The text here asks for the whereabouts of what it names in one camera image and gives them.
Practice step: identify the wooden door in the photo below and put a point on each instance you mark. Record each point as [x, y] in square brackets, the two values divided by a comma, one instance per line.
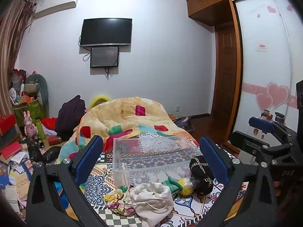
[224, 73]

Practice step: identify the green striped cloth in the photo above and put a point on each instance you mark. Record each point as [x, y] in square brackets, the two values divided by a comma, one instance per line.
[172, 185]

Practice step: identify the grey green plush toy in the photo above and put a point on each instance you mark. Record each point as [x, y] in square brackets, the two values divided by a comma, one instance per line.
[36, 89]

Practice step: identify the green bottle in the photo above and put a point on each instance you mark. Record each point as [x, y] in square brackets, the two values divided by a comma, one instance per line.
[40, 128]

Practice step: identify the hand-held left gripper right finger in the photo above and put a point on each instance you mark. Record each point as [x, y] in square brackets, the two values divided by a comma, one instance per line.
[212, 155]

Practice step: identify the small black wall monitor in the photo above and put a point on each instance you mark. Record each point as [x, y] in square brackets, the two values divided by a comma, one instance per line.
[104, 57]

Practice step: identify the brown striped curtain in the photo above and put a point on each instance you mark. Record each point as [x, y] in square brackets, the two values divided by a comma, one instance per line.
[11, 30]

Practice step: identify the purple cloth on floor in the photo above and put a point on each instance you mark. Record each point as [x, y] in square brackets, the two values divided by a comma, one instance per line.
[183, 121]

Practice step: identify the wooden overhead cabinet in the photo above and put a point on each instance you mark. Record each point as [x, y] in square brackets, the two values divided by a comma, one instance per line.
[208, 4]

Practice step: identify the pink bunny toy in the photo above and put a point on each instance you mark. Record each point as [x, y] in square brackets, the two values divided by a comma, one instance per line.
[29, 124]

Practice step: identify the purple black jar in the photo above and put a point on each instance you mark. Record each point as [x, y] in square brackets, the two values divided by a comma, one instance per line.
[279, 116]

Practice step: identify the dark purple clothing pile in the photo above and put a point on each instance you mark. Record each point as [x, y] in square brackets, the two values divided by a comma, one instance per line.
[71, 117]

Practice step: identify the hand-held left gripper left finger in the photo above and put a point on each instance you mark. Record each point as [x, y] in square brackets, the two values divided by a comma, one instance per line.
[91, 153]

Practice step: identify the clear plastic storage box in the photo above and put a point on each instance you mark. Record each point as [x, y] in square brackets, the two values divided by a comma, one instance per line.
[151, 158]

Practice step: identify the red lidded jar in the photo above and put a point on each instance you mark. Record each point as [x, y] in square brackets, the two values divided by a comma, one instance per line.
[269, 116]

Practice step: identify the yellow patchwork blanket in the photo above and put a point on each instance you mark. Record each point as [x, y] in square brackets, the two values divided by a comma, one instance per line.
[118, 120]

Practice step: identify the black wall television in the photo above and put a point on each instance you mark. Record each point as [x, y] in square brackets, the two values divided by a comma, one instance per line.
[106, 32]

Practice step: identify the pink heart stickers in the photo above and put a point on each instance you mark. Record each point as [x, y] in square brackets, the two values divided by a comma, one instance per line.
[273, 97]

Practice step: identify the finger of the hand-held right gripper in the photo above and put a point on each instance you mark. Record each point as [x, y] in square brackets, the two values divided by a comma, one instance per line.
[260, 124]
[251, 146]

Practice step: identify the white sliding wardrobe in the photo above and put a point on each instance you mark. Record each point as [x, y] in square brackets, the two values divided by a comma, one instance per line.
[262, 52]

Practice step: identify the red thermos flask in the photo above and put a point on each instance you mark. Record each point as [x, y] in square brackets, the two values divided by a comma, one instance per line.
[54, 140]

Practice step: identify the green box of clutter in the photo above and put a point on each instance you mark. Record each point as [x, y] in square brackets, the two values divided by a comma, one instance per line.
[29, 110]

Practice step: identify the stack of red boxes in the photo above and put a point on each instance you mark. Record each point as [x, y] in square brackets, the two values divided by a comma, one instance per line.
[9, 134]

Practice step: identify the red cloth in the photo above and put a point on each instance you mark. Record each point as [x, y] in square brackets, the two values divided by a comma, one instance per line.
[49, 123]

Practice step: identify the yellow plush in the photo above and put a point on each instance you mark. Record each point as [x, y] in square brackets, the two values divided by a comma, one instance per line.
[185, 186]

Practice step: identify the floral fabric pouch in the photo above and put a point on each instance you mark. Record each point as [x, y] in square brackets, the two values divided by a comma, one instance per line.
[117, 201]

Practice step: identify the black plastic bag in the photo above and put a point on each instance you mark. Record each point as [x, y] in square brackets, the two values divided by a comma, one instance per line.
[47, 155]

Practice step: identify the white air conditioner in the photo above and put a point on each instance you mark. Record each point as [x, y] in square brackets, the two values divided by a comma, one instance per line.
[55, 6]

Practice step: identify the pile of papers and booklets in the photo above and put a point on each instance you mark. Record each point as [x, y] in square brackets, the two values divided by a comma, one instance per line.
[15, 175]

